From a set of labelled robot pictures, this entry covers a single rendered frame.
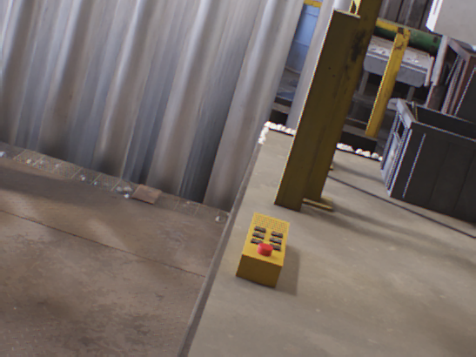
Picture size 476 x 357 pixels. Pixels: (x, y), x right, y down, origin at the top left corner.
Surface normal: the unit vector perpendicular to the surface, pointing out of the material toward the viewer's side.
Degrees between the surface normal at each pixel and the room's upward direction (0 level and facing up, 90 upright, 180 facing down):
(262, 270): 90
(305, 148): 90
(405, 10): 90
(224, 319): 0
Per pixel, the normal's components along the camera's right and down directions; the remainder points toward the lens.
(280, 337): 0.27, -0.92
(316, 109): -0.11, 0.25
